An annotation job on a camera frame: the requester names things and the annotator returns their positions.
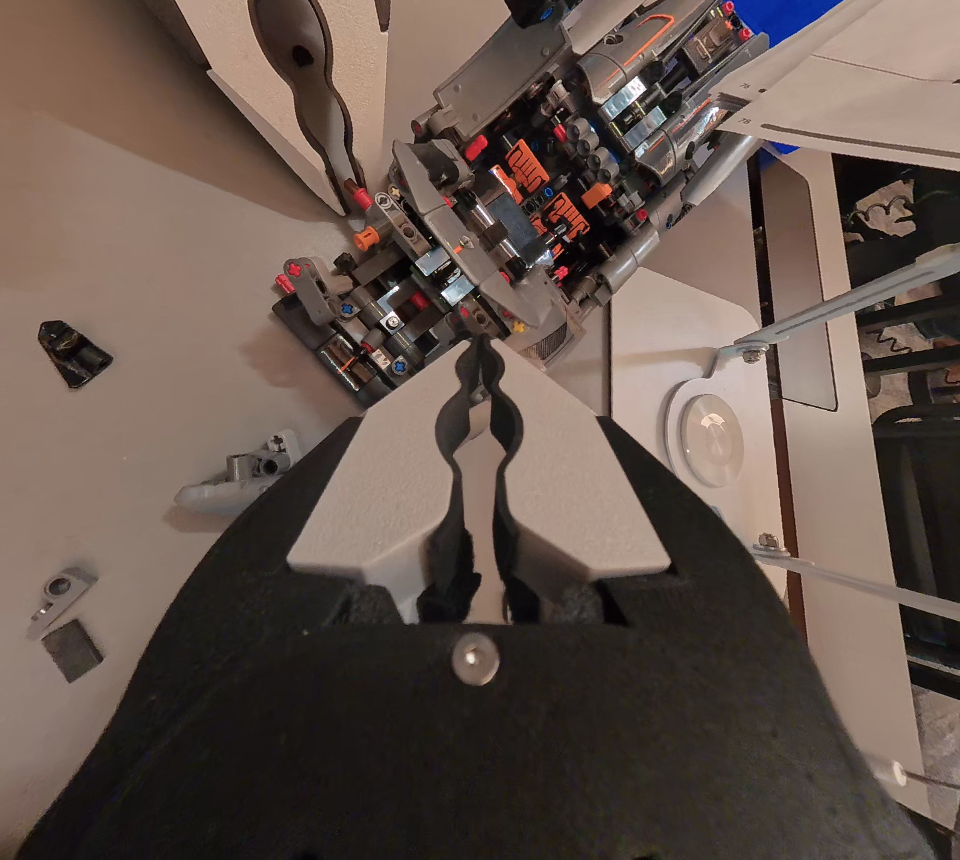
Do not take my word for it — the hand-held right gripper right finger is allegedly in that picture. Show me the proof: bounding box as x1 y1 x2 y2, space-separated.
486 338 672 624

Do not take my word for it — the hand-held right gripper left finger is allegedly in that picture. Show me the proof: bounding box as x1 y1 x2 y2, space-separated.
287 338 485 624

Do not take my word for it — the grey black lego car model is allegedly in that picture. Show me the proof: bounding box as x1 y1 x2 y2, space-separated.
271 0 774 411

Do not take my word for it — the curved grey lego arch assembly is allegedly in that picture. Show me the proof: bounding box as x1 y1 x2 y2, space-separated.
174 428 303 517

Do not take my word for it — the grey lego connector with hole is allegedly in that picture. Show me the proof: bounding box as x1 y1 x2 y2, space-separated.
28 563 100 642

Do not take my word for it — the black lego wedge piece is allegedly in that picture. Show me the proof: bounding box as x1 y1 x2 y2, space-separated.
37 320 115 390

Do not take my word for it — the black lego tile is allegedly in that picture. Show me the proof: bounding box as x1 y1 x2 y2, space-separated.
41 620 105 684

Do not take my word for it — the lego instruction booklet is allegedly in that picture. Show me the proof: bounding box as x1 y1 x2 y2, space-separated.
716 0 960 172

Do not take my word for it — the black metal rack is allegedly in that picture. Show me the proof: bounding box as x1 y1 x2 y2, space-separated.
832 155 960 718

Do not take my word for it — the grey desk leg panel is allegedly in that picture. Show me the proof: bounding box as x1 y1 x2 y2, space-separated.
750 155 839 413

